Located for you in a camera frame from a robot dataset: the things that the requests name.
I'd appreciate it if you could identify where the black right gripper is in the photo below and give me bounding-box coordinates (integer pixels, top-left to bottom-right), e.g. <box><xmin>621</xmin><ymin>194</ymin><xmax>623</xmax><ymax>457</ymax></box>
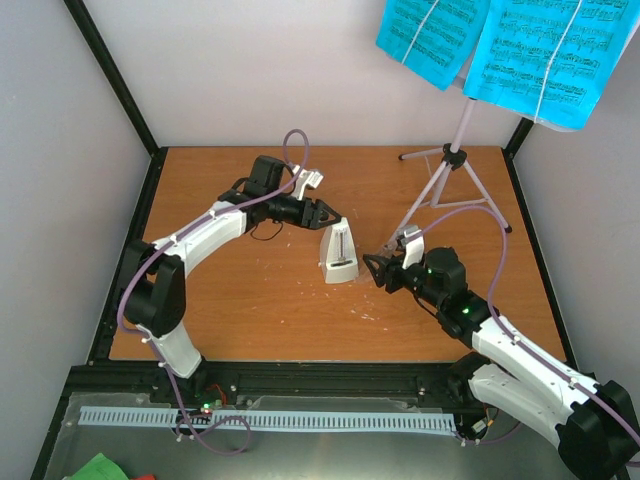
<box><xmin>363</xmin><ymin>246</ymin><xmax>443</xmax><ymax>309</ymax></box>

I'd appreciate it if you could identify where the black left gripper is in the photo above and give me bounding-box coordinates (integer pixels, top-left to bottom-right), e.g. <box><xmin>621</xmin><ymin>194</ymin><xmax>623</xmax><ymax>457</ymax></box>
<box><xmin>267</xmin><ymin>192</ymin><xmax>342</xmax><ymax>231</ymax></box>

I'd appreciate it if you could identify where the white metronome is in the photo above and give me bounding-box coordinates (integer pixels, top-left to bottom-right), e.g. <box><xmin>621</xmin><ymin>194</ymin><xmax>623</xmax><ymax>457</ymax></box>
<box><xmin>319</xmin><ymin>217</ymin><xmax>359</xmax><ymax>284</ymax></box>

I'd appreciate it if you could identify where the white tripod music stand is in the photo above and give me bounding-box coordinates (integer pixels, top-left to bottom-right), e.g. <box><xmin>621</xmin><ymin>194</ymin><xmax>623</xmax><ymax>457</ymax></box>
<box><xmin>394</xmin><ymin>97</ymin><xmax>514</xmax><ymax>241</ymax></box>

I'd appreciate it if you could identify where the blue sheet music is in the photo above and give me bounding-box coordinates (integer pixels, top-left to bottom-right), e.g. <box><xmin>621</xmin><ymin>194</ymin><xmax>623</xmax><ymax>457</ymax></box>
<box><xmin>376</xmin><ymin>0</ymin><xmax>490</xmax><ymax>91</ymax></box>
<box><xmin>463</xmin><ymin>0</ymin><xmax>639</xmax><ymax>132</ymax></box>

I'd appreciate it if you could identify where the clear plastic metronome cover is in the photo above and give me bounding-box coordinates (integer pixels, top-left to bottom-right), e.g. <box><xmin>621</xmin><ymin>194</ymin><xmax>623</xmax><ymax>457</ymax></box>
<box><xmin>375</xmin><ymin>237</ymin><xmax>403</xmax><ymax>262</ymax></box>

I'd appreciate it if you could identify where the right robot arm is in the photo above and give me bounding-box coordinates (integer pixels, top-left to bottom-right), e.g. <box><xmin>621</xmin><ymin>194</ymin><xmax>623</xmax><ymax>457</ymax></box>
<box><xmin>363</xmin><ymin>247</ymin><xmax>639</xmax><ymax>479</ymax></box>

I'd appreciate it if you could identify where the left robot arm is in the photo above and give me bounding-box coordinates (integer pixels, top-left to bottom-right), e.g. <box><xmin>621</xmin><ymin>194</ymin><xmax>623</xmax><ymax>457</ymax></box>
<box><xmin>116</xmin><ymin>155</ymin><xmax>341</xmax><ymax>403</ymax></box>

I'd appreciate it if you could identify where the green paper sheet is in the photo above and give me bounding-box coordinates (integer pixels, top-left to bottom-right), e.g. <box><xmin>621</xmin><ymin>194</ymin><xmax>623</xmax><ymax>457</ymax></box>
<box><xmin>65</xmin><ymin>453</ymin><xmax>128</xmax><ymax>480</ymax></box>

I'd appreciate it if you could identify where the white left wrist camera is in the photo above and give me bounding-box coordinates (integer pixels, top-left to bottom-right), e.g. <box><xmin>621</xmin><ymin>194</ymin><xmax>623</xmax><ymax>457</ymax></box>
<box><xmin>290</xmin><ymin>165</ymin><xmax>324</xmax><ymax>200</ymax></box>

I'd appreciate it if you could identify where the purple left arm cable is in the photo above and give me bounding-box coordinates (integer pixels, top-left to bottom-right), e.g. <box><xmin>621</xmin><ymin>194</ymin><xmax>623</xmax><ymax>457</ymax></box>
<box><xmin>114</xmin><ymin>128</ymin><xmax>311</xmax><ymax>456</ymax></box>

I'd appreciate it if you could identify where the black aluminium frame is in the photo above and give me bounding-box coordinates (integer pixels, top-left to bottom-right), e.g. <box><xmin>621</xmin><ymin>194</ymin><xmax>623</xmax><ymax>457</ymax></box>
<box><xmin>31</xmin><ymin>1</ymin><xmax>577</xmax><ymax>479</ymax></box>

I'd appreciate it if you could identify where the light blue cable duct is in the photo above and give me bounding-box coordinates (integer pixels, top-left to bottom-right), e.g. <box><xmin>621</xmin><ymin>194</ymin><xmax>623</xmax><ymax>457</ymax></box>
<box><xmin>77</xmin><ymin>406</ymin><xmax>456</xmax><ymax>436</ymax></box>

